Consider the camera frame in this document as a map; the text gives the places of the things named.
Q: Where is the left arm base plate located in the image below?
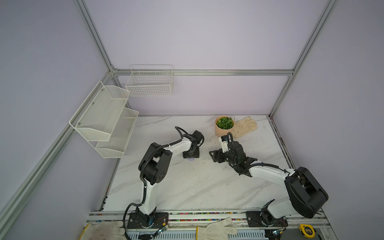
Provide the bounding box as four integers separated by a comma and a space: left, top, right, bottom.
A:
126, 212, 169, 229

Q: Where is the white mesh shelf lower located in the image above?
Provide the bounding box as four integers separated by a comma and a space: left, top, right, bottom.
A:
96, 108, 139, 159

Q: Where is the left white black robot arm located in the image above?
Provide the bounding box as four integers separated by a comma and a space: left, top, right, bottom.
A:
125, 126, 205, 228

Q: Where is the white glove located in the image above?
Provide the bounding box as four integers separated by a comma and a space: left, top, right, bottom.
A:
196, 217, 238, 240
79, 221, 127, 240

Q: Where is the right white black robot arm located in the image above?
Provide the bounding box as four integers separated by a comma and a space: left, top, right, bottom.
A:
209, 133, 329, 227

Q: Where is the white mesh shelf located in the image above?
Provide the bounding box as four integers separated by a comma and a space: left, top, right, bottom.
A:
69, 82, 130, 142
96, 108, 139, 159

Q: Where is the yellow tape measure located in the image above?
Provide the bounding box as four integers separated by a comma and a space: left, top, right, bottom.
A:
299, 224, 316, 239

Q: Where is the white mesh shelf upper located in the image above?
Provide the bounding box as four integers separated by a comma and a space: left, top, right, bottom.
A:
69, 82, 130, 142

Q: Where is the white wire basket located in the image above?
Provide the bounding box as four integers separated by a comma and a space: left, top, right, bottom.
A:
126, 65, 174, 97

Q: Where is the white glove front centre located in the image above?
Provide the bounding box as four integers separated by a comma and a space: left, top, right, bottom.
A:
196, 217, 238, 240

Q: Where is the white glove front left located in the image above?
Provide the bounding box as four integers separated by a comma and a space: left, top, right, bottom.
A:
79, 221, 127, 240

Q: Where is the beige work glove on table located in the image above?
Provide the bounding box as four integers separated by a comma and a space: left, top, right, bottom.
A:
231, 116, 258, 138

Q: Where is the potted green plant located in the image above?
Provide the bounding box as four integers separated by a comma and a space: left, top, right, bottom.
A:
215, 116, 235, 137

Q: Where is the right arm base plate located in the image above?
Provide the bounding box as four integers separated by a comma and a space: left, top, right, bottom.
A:
246, 211, 288, 228

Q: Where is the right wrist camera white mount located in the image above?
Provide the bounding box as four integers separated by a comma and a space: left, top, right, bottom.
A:
219, 135, 229, 153

